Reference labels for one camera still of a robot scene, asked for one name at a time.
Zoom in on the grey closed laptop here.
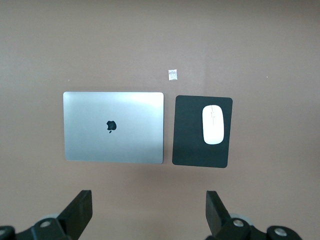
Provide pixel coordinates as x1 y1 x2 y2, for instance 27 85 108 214
62 91 165 165

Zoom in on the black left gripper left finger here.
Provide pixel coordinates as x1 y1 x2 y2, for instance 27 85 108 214
27 189 94 240

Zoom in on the black mouse pad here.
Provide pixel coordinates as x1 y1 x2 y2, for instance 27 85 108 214
171 94 234 170

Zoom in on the white computer mouse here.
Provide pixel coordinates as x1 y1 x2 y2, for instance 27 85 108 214
201 104 225 146

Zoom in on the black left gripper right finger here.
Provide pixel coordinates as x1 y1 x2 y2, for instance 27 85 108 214
205 190 266 240

